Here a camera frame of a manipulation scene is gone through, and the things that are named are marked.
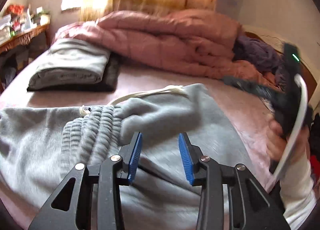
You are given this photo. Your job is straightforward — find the white cable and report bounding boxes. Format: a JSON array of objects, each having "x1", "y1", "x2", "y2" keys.
[{"x1": 272, "y1": 73, "x2": 308, "y2": 178}]

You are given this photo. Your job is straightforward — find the carved wooden desk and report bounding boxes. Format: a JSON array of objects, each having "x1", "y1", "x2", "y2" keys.
[{"x1": 0, "y1": 23, "x2": 50, "y2": 93}]

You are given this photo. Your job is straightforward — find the stack of books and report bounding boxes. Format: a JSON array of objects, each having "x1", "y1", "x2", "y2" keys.
[{"x1": 32, "y1": 7, "x2": 50, "y2": 24}]

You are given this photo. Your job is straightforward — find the light grey pants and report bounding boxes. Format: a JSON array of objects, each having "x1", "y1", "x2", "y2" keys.
[{"x1": 0, "y1": 83, "x2": 253, "y2": 230}]

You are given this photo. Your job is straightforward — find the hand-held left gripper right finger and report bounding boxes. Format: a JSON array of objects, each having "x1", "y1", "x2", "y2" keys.
[{"x1": 178, "y1": 132, "x2": 292, "y2": 230}]

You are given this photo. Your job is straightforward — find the person's right forearm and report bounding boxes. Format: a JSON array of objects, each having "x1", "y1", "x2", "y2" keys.
[{"x1": 279, "y1": 154, "x2": 317, "y2": 230}]

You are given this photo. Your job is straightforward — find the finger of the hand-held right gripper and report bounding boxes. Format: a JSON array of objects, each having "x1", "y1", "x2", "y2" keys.
[{"x1": 222, "y1": 76, "x2": 288, "y2": 106}]

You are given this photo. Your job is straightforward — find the pink quilt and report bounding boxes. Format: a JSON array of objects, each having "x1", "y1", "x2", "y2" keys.
[{"x1": 54, "y1": 10, "x2": 283, "y2": 88}]

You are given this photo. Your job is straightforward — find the dark grey pants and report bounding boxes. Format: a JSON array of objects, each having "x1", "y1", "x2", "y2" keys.
[{"x1": 26, "y1": 53, "x2": 120, "y2": 93}]

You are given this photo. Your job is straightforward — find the stack of papers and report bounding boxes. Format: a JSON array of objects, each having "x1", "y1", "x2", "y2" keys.
[{"x1": 0, "y1": 14, "x2": 13, "y2": 43}]

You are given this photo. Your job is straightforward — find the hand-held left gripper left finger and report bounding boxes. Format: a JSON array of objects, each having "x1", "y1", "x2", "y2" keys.
[{"x1": 28, "y1": 132, "x2": 143, "y2": 230}]

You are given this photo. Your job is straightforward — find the red cardboard box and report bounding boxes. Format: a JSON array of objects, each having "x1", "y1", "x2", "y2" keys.
[{"x1": 5, "y1": 4, "x2": 25, "y2": 15}]

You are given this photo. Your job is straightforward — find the purple fleece blanket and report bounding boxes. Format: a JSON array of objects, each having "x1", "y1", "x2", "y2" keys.
[{"x1": 234, "y1": 35, "x2": 288, "y2": 88}]

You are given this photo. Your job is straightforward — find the person's right hand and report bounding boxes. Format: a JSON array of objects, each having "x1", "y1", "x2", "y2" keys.
[{"x1": 266, "y1": 119, "x2": 291, "y2": 163}]

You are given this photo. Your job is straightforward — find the olive grey pants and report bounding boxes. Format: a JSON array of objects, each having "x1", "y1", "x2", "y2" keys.
[{"x1": 27, "y1": 38, "x2": 111, "y2": 91}]

